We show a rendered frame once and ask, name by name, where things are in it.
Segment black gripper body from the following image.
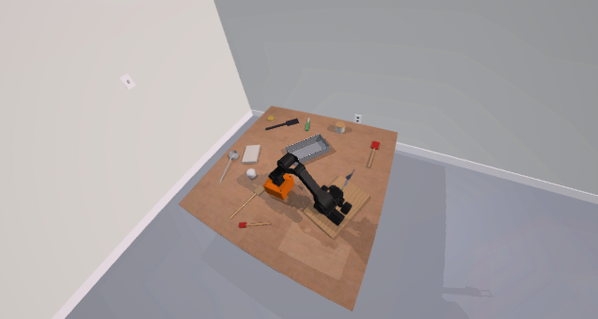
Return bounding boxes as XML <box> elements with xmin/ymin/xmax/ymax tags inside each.
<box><xmin>322</xmin><ymin>185</ymin><xmax>353</xmax><ymax>215</ymax></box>

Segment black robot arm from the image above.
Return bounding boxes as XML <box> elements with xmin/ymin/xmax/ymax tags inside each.
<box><xmin>268</xmin><ymin>152</ymin><xmax>345</xmax><ymax>226</ymax></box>

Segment grey canister with wooden lid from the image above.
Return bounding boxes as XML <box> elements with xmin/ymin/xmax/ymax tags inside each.
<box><xmin>336</xmin><ymin>121</ymin><xmax>345</xmax><ymax>134</ymax></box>

